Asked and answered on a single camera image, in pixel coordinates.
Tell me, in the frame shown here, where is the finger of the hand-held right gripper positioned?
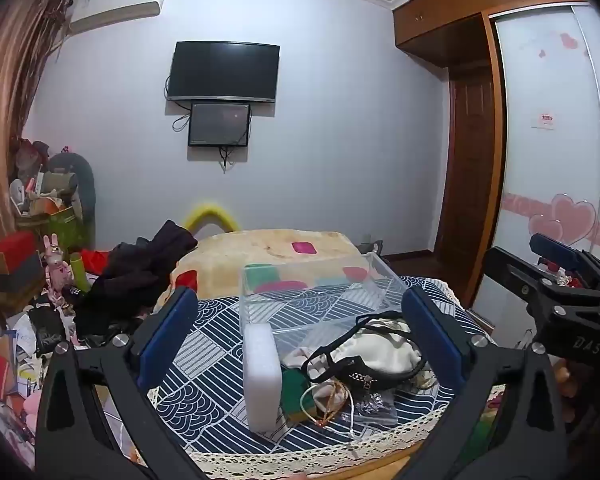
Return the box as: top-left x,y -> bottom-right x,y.
529,233 -> 600,286
481,246 -> 556,321

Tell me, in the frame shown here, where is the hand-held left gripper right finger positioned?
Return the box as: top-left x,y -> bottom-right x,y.
394,285 -> 567,480

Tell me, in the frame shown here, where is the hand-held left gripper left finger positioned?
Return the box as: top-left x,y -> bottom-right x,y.
34,286 -> 211,480

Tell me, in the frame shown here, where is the cream cloth with black straps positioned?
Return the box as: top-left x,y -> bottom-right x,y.
282,310 -> 437,395

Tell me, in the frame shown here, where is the white foam sponge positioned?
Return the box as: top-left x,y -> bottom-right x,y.
243,323 -> 284,433

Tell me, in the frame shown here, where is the clear plastic box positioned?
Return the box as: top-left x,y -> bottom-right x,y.
239,252 -> 412,347

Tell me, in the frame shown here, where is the person's right hand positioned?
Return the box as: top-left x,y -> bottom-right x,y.
552,362 -> 581,401

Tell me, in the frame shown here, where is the blue patterned tablecloth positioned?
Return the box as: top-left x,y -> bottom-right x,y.
147,275 -> 506,477

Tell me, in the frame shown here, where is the pile of black clothes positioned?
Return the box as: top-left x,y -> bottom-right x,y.
74,219 -> 199,337

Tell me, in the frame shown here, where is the small clear plastic bag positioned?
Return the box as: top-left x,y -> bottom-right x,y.
352,391 -> 399,427

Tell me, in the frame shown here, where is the red cloth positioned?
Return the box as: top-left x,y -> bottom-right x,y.
84,249 -> 112,277

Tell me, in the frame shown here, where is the yellow printed blanket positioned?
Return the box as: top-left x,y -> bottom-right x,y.
155,229 -> 377,312

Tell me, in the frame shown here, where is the brown wooden door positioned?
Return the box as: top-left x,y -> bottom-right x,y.
434,67 -> 504,283

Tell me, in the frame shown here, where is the green cylinder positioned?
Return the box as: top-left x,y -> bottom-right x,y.
68,253 -> 91,292

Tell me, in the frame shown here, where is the yellow foam arch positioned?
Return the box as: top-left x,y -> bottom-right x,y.
182,204 -> 241,235

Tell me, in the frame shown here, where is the pink bunny doll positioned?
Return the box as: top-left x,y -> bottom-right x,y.
42,233 -> 77,307

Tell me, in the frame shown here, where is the green sponge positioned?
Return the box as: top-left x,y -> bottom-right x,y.
280,369 -> 314,418

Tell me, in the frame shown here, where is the wooden wardrobe with heart doors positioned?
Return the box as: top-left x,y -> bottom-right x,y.
392,0 -> 600,331

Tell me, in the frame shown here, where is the green box of clutter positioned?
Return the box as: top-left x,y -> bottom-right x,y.
16,195 -> 89,252

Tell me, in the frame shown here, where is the red box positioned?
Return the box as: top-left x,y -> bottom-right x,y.
0,231 -> 45,292

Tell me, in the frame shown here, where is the brown striped curtain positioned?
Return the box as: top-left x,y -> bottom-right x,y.
0,0 -> 72,271

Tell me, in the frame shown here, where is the white air conditioner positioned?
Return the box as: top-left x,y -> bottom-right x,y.
67,0 -> 169,37

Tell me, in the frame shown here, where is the beige drawstring pouch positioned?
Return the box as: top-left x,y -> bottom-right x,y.
300,380 -> 354,427

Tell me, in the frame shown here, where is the small black wall monitor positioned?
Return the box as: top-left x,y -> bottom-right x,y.
187,102 -> 252,148

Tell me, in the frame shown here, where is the black wall television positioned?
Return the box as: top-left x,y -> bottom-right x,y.
165,41 -> 281,104

